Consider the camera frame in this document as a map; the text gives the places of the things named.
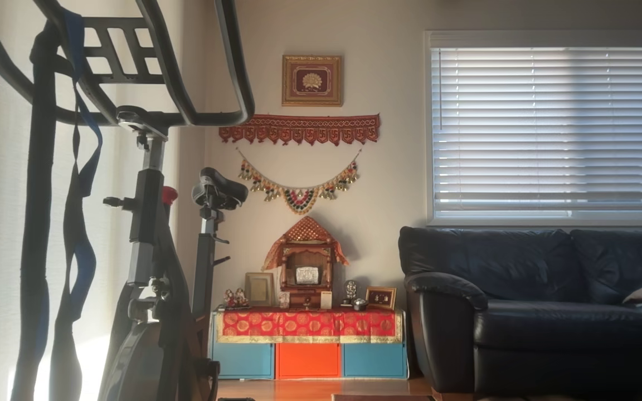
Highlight small wooden shrine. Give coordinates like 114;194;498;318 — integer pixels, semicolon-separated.
262;216;349;310

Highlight small dark framed picture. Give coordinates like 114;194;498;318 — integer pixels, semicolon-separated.
366;286;397;311

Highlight red gold brocade cloth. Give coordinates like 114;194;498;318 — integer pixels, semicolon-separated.
215;309;404;344

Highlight small colourful figurines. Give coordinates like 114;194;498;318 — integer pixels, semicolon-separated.
223;288;250;310

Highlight blue orange low cabinet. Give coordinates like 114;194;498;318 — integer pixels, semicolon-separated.
210;309;409;380

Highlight black exercise bike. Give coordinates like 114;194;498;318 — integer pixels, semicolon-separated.
0;0;256;401

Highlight black leather sofa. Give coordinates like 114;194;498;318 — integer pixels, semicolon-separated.
398;226;642;396

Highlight white window blinds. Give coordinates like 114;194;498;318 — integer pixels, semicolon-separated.
431;47;642;219

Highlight white curtain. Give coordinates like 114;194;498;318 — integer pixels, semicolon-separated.
0;0;210;401

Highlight beaded wall garland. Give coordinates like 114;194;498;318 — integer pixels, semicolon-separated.
236;148;362;216

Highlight red embroidered wall hanging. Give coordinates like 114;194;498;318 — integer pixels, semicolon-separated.
219;114;381;146

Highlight gold standing picture frame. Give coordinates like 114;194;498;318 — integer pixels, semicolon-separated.
245;272;275;307

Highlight gold framed wall picture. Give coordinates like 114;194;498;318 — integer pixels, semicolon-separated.
282;55;343;107

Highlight blue hanging strap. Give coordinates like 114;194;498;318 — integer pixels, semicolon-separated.
48;8;104;401

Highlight white window frame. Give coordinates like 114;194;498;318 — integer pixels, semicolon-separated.
425;31;642;227

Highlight black hanging strap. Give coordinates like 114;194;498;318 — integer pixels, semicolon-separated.
12;21;59;401

